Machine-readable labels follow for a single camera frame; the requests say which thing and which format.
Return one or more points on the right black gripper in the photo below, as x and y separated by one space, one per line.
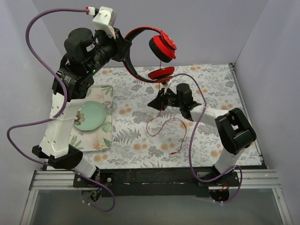
167 100

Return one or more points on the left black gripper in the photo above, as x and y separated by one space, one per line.
120 46

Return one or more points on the red headphones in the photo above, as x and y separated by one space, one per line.
163 48

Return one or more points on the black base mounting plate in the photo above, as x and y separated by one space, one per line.
154 182

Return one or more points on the aluminium frame rail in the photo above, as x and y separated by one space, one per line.
250 177

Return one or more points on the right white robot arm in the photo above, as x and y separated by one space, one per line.
235 132

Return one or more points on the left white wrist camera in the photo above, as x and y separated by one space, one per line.
103 19

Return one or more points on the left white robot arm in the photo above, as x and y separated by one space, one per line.
86 53

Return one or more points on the green ceramic plate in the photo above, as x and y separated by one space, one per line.
90 116

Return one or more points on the floral rectangular tray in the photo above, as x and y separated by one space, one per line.
99 139

